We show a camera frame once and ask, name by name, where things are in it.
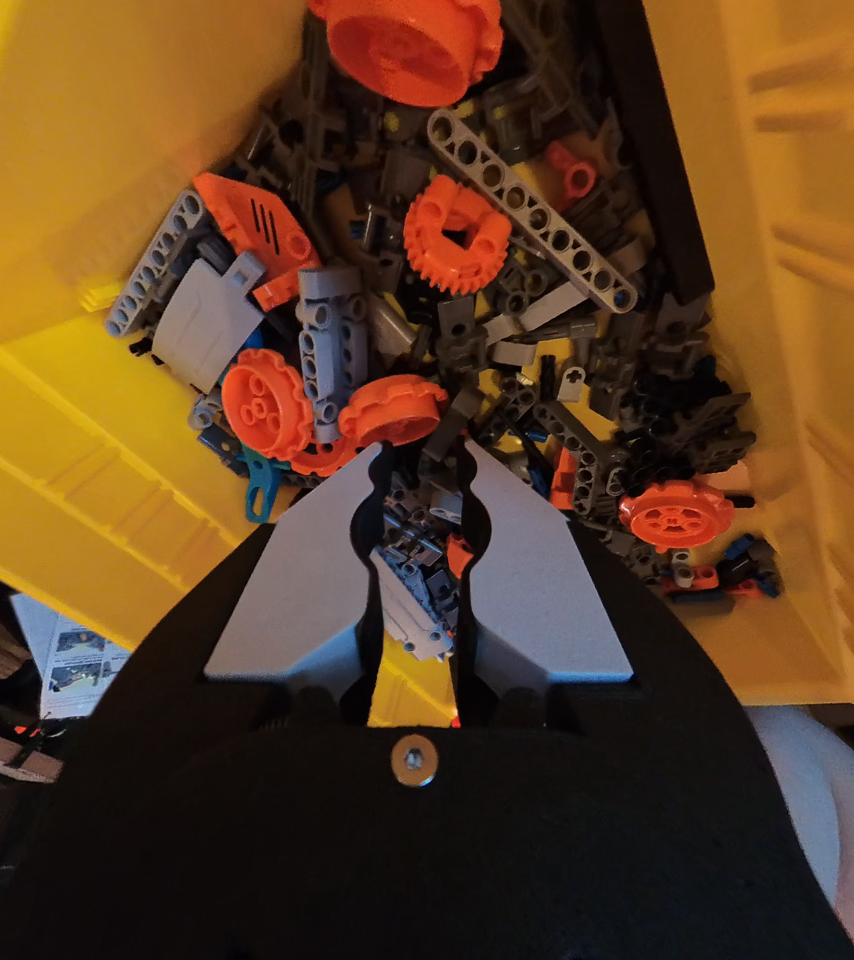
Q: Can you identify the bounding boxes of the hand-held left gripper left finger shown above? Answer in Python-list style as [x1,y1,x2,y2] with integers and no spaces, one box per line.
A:
[205,441,390,693]

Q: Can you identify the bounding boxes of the orange toothed wheel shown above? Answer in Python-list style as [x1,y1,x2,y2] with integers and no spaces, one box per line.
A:
[220,348,317,462]
[338,375,449,449]
[290,435,362,479]
[618,480,735,554]

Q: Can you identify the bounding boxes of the yellow plastic bin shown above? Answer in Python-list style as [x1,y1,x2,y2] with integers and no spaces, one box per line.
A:
[0,0,854,759]

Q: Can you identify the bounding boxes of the printed paper sheets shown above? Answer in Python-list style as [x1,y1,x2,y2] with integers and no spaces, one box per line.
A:
[10,592,131,721]

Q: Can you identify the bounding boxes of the orange crown gear piece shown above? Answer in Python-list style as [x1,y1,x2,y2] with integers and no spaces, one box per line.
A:
[403,174,514,295]

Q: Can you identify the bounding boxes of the orange panel piece black stripes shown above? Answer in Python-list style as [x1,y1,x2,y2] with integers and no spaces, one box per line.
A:
[193,172,323,312]

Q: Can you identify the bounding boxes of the light grey holed block piece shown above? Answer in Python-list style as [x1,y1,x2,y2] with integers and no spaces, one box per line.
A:
[298,266,369,444]

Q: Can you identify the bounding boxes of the short grey holed beam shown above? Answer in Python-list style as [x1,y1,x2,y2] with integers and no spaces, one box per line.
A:
[104,189,206,339]

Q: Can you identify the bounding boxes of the long light grey holed beam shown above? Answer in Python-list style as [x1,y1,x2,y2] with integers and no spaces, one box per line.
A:
[427,107,639,315]

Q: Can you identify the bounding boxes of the small orange connector piece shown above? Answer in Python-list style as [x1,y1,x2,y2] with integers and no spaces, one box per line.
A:
[544,141,599,213]

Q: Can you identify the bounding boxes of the light grey curved panel piece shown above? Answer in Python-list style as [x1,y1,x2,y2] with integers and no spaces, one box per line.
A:
[151,251,266,395]

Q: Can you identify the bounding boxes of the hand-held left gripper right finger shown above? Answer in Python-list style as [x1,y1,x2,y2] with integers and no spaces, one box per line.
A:
[458,438,634,695]

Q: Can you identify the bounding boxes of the pile of building block pieces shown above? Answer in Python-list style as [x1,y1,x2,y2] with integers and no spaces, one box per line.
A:
[104,0,780,665]

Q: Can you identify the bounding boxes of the large orange wheel hub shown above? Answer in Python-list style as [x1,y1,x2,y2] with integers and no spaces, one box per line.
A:
[309,0,504,108]

